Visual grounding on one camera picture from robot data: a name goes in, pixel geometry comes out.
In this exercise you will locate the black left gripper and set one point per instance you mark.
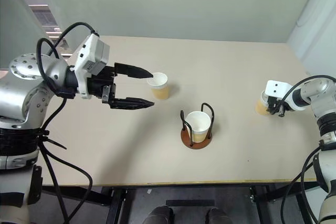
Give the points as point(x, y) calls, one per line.
point(98, 86)

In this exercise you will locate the dark rounded shape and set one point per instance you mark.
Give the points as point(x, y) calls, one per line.
point(218, 216)
point(160, 216)

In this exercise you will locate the white and tan paper cup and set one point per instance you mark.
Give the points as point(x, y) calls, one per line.
point(199, 124)
point(260, 107)
point(160, 87)

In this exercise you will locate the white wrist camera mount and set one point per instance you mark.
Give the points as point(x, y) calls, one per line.
point(277, 89)
point(88, 53)

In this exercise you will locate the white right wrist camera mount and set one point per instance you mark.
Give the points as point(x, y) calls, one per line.
point(277, 89)

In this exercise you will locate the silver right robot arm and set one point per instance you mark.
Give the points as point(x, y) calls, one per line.
point(324, 90)

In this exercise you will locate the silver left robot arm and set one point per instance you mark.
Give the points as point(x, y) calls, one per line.
point(18, 103)

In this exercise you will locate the black metal table frame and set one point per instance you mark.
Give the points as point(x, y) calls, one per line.
point(115, 204)

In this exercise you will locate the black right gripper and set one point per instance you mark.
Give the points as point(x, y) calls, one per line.
point(278, 106)

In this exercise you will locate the black zip tie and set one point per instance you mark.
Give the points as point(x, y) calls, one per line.
point(52, 142)

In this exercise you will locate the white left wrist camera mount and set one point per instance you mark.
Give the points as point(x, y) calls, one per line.
point(88, 53)

